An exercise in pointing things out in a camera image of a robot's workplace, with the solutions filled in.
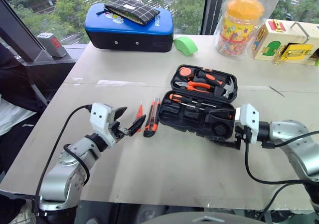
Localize small orange tester screwdriver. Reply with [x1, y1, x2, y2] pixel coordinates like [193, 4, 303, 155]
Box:
[136, 100, 145, 121]

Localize dark slanted window frame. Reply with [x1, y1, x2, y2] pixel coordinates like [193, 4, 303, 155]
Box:
[0, 0, 77, 68]

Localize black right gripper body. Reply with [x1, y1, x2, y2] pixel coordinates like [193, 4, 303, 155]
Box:
[234, 125, 250, 150]

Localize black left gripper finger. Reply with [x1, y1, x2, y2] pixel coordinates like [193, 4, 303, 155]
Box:
[125, 114, 147, 137]
[113, 106, 128, 122]

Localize wooden lock puzzle box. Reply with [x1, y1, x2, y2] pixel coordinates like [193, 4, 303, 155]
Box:
[251, 18, 319, 67]

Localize orange black handled screwdriver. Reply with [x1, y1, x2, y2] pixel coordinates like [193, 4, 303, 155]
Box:
[167, 93, 218, 109]

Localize candy jar with orange lid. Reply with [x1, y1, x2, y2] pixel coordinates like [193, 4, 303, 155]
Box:
[218, 0, 265, 60]

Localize dark window post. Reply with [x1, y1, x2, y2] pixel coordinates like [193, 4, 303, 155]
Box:
[200, 0, 226, 36]

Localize orange handled pliers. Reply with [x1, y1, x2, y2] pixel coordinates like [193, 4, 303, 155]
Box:
[174, 80, 211, 93]

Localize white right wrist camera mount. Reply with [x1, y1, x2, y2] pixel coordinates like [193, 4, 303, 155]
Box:
[234, 104, 260, 145]

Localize grey box with red button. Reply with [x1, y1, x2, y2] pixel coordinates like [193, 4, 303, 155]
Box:
[37, 32, 68, 58]

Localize thin metal pin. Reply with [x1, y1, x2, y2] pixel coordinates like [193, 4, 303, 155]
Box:
[270, 85, 287, 98]

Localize black grid pattern pouch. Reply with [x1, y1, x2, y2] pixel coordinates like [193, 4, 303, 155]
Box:
[103, 0, 161, 26]

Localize blue black hard case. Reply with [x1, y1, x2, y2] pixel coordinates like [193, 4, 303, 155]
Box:
[84, 2, 174, 53]

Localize black plastic tool case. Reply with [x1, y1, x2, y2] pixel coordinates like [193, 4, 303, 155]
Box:
[158, 64, 238, 140]

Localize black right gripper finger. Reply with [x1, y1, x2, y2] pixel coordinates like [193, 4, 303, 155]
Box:
[211, 136, 240, 150]

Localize person in dark clothes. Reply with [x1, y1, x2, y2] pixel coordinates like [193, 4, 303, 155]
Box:
[0, 42, 48, 175]

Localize green curved foam block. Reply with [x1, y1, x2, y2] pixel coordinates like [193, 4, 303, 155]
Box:
[173, 36, 199, 56]

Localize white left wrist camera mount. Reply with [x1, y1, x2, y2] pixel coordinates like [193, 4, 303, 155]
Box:
[89, 103, 121, 148]

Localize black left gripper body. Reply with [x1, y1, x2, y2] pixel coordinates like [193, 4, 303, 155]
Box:
[108, 120, 129, 143]

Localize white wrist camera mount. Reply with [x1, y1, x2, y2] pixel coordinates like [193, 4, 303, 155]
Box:
[89, 103, 121, 148]
[234, 104, 260, 145]

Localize claw hammer orange black handle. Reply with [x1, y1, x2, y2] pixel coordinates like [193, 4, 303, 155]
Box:
[198, 71, 236, 98]

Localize orange black utility knife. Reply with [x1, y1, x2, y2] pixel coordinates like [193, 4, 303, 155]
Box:
[143, 97, 160, 138]

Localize orange black tape measure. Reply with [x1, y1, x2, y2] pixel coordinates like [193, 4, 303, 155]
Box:
[179, 66, 193, 78]

